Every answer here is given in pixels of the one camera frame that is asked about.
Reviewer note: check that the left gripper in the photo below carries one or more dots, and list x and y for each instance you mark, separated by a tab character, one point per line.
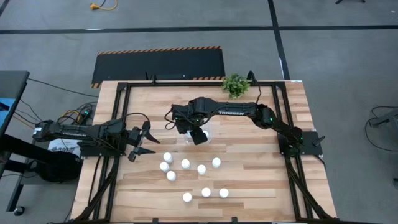
134	138

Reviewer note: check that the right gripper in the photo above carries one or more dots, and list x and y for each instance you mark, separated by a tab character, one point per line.
185	119

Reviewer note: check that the white ball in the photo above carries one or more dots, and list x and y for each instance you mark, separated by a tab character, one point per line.
187	197
206	192

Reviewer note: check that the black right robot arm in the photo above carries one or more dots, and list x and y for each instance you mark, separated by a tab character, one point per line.
236	112

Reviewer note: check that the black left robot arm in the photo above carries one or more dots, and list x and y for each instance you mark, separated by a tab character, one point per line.
77	132

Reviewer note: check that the translucent plastic basket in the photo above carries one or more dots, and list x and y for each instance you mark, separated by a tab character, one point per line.
209	142

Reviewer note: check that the green plant in white pot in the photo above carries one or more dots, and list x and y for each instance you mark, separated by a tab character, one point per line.
235	86

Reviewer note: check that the black power strip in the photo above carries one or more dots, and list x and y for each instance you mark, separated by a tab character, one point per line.
86	112

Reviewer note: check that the black hazard-striped floor mat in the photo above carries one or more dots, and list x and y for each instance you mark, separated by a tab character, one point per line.
155	65

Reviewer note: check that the black edge clamp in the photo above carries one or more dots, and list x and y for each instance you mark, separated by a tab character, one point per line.
154	220
234	220

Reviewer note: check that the white printed paper sheet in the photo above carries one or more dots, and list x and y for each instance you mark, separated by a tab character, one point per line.
62	144

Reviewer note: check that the black bag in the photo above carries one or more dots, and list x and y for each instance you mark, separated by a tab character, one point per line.
59	168

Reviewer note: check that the blue screen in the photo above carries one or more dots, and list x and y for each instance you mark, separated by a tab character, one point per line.
5	115

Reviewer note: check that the dark grey desk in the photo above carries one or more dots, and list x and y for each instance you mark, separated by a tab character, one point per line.
14	84

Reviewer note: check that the black desk leg with caster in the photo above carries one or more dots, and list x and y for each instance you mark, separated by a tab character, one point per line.
18	211

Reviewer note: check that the grey equipment stand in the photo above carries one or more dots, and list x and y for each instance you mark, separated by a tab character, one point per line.
387	117

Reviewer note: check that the black chair base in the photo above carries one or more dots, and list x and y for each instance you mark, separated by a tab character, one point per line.
342	1

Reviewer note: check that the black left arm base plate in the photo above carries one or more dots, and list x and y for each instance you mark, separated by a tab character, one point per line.
93	152

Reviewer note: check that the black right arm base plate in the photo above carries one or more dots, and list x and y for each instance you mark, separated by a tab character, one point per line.
312	143

